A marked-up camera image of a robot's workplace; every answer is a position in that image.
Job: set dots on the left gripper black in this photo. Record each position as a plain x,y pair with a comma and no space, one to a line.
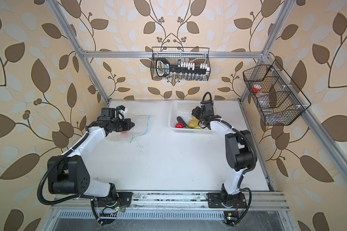
127,127

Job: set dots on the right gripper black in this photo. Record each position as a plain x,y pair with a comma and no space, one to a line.
195,112

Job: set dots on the clear zip top bag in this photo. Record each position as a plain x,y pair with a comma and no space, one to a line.
140,129

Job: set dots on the yellow toy potato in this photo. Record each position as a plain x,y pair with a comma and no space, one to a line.
195,119
193,123

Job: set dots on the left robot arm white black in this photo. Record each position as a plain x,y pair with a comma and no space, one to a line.
67,176

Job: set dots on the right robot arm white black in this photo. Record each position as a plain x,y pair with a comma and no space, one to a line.
240,156

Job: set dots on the white plastic basket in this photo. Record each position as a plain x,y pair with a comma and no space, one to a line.
183,109

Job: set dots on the dark toy eggplant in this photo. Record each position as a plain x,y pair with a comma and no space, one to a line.
182,121

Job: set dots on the red toy tomato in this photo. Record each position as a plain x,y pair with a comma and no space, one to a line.
179,125

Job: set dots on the red capped clear bottle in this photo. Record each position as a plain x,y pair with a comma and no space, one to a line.
258,91

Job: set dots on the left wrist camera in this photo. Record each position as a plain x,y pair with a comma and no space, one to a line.
113,114

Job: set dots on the black wire basket back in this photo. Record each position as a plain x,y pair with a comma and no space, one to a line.
186,54

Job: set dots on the black wire basket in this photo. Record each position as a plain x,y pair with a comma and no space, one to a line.
285,101
186,54

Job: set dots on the black tool with handle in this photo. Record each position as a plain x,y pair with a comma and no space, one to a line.
164,68

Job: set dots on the black wire basket right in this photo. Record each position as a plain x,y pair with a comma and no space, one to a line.
285,101

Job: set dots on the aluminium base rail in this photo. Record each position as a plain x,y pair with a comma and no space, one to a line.
173,205

